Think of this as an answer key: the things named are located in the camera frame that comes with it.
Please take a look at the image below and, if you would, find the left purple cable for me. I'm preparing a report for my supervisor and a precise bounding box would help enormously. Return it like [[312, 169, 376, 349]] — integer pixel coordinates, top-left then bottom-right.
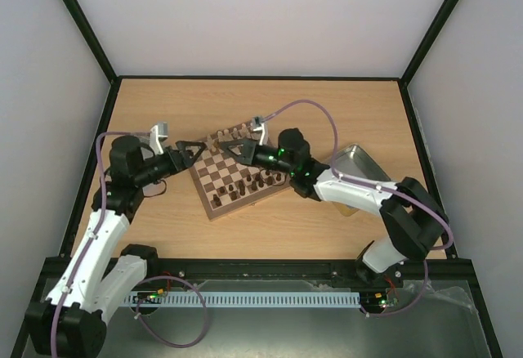
[[51, 131, 208, 349]]

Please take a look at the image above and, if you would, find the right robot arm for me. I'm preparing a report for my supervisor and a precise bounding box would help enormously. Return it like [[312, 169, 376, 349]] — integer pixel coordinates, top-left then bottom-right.
[[220, 128, 449, 286]]

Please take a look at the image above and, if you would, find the light blue slotted cable duct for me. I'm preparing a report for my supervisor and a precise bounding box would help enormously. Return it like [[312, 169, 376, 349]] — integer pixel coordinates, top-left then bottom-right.
[[142, 291, 360, 309]]

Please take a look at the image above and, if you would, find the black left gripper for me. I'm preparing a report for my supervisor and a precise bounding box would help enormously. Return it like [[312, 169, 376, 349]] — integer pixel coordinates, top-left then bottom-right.
[[135, 141, 208, 187]]

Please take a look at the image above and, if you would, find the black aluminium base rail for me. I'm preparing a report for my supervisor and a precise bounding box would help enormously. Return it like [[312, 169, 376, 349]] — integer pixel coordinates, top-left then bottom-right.
[[37, 257, 478, 290]]

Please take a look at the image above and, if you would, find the black enclosure frame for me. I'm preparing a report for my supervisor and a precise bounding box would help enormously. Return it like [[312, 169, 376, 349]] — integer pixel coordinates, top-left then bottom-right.
[[31, 0, 502, 357]]

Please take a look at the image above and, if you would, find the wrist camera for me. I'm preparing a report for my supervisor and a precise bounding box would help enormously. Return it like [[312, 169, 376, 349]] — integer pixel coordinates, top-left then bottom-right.
[[251, 116, 269, 145], [149, 122, 168, 155]]

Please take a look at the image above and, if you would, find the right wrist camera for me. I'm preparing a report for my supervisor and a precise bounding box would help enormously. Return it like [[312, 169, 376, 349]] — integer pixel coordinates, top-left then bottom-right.
[[251, 116, 269, 145]]

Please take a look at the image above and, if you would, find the dark knight piece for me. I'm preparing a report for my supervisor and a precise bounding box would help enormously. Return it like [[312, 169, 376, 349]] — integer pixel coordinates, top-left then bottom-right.
[[266, 170, 274, 186]]

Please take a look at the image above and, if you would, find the wooden chess board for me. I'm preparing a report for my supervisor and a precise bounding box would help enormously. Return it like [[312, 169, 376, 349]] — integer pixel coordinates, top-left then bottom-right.
[[190, 122, 289, 221]]

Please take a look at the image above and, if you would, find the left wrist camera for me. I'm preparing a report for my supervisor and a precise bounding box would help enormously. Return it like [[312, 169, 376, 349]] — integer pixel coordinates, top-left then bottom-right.
[[149, 122, 168, 155]]

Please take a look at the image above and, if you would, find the right metal tin tray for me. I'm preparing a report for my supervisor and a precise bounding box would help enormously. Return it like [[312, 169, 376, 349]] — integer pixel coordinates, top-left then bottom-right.
[[330, 143, 391, 218]]

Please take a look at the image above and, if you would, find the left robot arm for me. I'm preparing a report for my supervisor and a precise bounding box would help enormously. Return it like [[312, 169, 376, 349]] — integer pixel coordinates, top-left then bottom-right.
[[25, 132, 206, 357]]

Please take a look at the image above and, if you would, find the dark rook near corner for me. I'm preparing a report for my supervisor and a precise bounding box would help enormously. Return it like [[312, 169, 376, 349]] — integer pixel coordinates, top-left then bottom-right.
[[212, 195, 221, 207]]

